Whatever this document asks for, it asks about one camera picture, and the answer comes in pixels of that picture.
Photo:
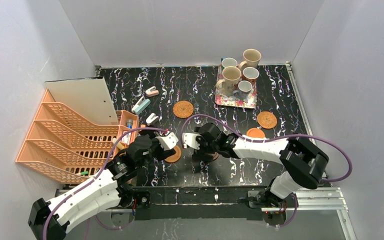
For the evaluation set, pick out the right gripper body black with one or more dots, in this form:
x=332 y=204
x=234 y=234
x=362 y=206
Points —
x=200 y=152

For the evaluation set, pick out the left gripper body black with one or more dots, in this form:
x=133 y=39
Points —
x=162 y=151

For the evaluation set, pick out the light wooden coaster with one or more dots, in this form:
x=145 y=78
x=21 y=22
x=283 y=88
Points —
x=175 y=157
x=255 y=133

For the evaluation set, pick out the woven rattan coaster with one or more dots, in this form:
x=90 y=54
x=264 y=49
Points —
x=183 y=109
x=267 y=120

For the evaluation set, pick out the floral tray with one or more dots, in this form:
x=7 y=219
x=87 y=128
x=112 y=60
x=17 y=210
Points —
x=222 y=100

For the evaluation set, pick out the dark walnut wooden coaster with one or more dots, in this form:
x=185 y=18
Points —
x=213 y=156

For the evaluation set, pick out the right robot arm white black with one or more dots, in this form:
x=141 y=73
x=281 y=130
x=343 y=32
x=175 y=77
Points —
x=303 y=161

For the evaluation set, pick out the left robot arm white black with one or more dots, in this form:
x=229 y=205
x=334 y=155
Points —
x=109 y=188

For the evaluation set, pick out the orange desk organizer tray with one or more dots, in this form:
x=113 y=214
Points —
x=125 y=132

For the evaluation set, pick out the blue white stapler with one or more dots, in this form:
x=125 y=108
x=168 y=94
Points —
x=140 y=105

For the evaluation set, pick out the pink mini stapler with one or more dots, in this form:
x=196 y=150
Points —
x=152 y=91

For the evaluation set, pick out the small grey heart mug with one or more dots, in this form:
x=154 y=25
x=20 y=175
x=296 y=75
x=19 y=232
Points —
x=243 y=90

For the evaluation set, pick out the beige mug front left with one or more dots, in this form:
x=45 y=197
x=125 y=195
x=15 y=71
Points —
x=231 y=76

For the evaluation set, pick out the pink floral mug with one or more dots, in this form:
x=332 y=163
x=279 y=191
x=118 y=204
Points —
x=250 y=74

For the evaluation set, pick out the blue mug white inside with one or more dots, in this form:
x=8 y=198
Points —
x=228 y=62

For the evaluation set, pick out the white folder board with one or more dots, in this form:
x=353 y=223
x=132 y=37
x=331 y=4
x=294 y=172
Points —
x=88 y=97

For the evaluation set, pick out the tall beige mug rear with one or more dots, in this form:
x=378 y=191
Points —
x=250 y=58

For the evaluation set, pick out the orange mesh file rack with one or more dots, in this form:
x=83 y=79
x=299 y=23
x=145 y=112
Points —
x=61 y=144

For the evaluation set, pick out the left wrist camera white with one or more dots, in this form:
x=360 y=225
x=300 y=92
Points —
x=168 y=141

